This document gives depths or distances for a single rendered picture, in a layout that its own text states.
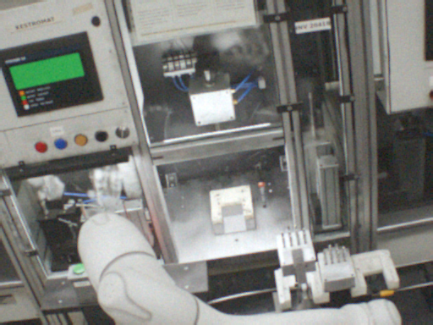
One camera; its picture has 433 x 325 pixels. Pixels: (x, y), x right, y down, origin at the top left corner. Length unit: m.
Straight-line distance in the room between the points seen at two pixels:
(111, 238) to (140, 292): 0.16
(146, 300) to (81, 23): 0.76
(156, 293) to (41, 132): 0.77
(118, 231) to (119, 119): 0.53
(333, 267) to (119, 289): 0.94
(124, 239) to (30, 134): 0.64
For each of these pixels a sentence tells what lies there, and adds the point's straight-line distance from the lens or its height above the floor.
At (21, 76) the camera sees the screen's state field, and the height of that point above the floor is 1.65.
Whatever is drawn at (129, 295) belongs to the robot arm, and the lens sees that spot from 1.15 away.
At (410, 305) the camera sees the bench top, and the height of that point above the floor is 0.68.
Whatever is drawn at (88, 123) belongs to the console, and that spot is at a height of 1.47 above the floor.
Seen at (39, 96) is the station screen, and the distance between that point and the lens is 1.72.
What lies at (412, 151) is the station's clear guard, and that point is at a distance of 1.97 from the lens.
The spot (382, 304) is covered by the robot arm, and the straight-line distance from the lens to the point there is 1.52.
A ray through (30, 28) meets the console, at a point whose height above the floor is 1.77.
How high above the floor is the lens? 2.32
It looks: 34 degrees down
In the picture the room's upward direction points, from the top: 11 degrees counter-clockwise
